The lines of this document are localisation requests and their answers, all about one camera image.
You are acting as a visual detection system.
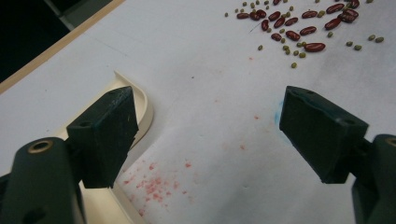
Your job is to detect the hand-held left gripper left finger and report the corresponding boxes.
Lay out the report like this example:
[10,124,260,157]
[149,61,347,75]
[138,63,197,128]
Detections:
[65,86,140,189]

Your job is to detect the cream plastic tray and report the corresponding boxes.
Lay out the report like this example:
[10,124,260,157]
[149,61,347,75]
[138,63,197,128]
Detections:
[57,70,154,224]

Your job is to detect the scattered green mung beans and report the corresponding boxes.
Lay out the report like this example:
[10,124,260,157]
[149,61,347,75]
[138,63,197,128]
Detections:
[224,0,386,69]

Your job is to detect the scattered red kidney beans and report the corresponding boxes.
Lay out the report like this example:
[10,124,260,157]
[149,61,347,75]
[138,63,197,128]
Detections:
[235,0,361,53]

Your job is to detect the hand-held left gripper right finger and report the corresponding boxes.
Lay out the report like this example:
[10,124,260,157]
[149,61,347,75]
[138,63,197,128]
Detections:
[278,85,370,185]

